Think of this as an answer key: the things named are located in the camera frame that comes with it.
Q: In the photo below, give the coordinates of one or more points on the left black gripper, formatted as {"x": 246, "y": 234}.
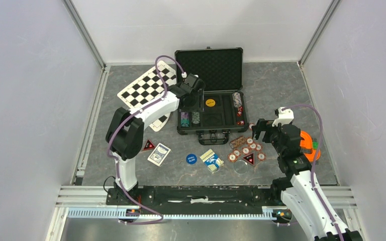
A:
{"x": 199, "y": 106}

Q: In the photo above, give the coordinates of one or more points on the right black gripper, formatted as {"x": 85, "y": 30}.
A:
{"x": 263, "y": 125}

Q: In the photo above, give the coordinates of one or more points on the brown poker chip stack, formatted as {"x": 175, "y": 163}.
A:
{"x": 238, "y": 142}

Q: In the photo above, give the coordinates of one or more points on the clear dealer button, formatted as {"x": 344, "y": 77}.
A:
{"x": 240, "y": 167}

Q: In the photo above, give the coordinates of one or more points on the blue boxed card deck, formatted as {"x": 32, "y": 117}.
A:
{"x": 212, "y": 161}

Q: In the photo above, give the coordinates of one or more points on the blue small blind button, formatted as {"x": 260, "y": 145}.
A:
{"x": 191, "y": 159}

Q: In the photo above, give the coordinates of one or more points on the blue backed card deck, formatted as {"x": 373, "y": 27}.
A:
{"x": 159, "y": 154}

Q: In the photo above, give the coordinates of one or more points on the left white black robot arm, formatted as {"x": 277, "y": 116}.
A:
{"x": 126, "y": 131}

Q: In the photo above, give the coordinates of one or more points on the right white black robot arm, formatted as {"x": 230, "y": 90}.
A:
{"x": 299, "y": 190}

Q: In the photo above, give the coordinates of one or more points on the black poker set case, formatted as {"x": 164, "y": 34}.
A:
{"x": 222, "y": 72}

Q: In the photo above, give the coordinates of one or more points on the yellow big blind button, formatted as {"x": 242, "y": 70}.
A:
{"x": 210, "y": 102}

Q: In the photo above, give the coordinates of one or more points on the red chip near case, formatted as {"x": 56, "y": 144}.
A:
{"x": 251, "y": 125}

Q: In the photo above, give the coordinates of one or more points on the green white chip stack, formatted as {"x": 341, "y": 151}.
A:
{"x": 195, "y": 118}

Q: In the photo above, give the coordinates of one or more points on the teal poker chip stack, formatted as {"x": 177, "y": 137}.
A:
{"x": 184, "y": 119}

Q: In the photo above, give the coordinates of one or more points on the right all in triangle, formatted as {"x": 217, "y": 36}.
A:
{"x": 249, "y": 159}

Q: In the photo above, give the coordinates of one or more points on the all in triangle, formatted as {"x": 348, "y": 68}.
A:
{"x": 249, "y": 159}
{"x": 148, "y": 146}

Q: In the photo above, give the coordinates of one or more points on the red dice group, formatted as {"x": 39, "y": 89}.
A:
{"x": 240, "y": 116}

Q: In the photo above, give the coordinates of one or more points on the black white checkerboard mat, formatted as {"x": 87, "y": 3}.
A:
{"x": 148, "y": 86}

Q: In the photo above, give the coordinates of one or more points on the pink grey chip stack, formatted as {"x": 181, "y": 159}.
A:
{"x": 237, "y": 102}

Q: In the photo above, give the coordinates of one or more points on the left all in triangle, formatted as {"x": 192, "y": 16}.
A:
{"x": 148, "y": 146}

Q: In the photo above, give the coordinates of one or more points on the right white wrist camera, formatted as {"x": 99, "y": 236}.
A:
{"x": 284, "y": 115}

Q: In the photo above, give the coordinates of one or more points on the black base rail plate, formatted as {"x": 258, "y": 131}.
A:
{"x": 208, "y": 200}

